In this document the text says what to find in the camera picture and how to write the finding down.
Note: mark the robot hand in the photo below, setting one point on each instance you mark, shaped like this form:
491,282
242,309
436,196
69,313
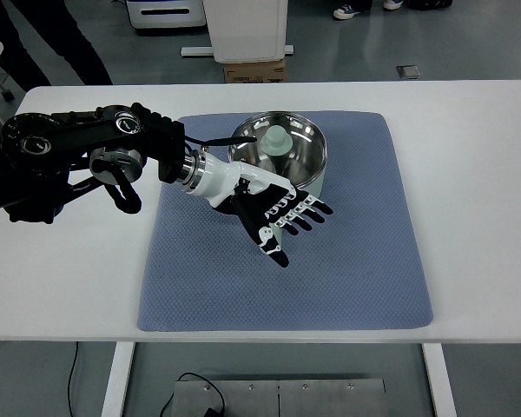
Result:
226,178

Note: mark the glass lid with green knob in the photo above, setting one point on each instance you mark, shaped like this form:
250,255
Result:
275,139

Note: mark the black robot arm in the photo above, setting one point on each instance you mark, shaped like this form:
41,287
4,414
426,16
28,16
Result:
82,134

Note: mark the cardboard box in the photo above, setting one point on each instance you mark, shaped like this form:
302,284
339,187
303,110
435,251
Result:
252,71

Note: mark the blue textured mat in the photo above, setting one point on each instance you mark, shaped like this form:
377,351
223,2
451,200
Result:
286,295

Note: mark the white cabinet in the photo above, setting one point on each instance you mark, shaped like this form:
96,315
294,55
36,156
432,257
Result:
247,30

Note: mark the white device with black slot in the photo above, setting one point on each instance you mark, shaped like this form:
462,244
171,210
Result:
165,21

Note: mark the white table leg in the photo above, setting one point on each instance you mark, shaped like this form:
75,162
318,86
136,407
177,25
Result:
440,382
117,382

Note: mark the grey metal plate with screws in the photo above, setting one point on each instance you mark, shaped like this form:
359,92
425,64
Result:
321,399

